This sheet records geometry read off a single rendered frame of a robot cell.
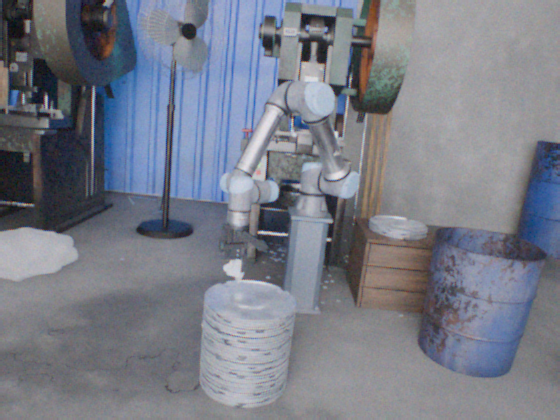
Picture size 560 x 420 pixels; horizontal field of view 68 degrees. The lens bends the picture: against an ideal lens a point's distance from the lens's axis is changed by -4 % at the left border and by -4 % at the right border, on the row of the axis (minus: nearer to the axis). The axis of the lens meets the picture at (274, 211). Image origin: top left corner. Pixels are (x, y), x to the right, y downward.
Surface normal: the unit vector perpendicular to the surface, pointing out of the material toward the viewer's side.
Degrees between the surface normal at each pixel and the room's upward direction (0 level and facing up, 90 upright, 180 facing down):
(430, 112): 90
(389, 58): 109
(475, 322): 92
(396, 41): 98
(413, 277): 90
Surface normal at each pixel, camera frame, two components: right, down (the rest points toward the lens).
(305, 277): 0.03, 0.24
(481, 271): -0.55, 0.18
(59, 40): -0.11, 0.62
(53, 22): -0.09, 0.44
